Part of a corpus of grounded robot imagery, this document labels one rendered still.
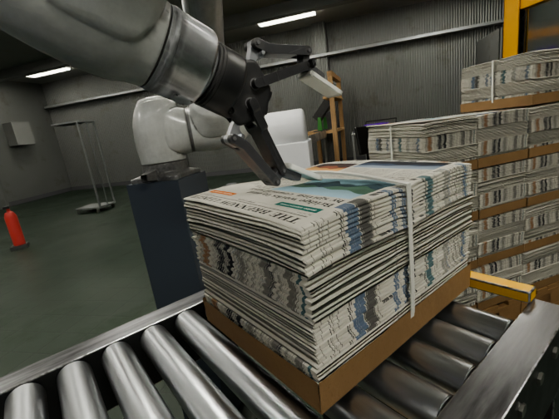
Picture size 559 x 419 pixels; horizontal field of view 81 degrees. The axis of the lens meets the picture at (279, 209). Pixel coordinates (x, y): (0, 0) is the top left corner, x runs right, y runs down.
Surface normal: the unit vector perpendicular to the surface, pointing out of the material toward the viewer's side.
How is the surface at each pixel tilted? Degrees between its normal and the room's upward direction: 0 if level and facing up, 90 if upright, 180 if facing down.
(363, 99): 90
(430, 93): 90
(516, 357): 0
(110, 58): 140
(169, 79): 134
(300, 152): 90
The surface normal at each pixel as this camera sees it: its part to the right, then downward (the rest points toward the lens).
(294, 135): -0.18, 0.08
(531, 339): -0.13, -0.96
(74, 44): 0.18, 0.86
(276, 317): -0.77, 0.26
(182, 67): 0.42, 0.58
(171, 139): 0.35, 0.24
